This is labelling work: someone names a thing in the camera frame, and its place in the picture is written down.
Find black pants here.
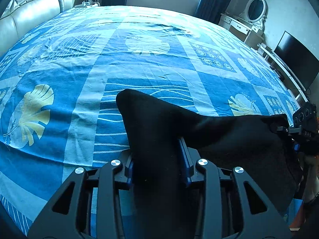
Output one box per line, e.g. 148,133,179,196
116,89,301,238

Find right hand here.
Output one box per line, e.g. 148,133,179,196
303,156,318,203

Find white tv stand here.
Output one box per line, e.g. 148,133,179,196
257,44,310,105

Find black flat television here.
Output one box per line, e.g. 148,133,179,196
274,31,318,90

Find white dressing table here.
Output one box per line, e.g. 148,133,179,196
219,14,264,50

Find oval vanity mirror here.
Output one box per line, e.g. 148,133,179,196
239,0,268,31

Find blue patterned bed sheet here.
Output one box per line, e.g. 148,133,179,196
1,6,299,235

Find cream leather headboard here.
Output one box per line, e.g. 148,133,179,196
1,0,75,55

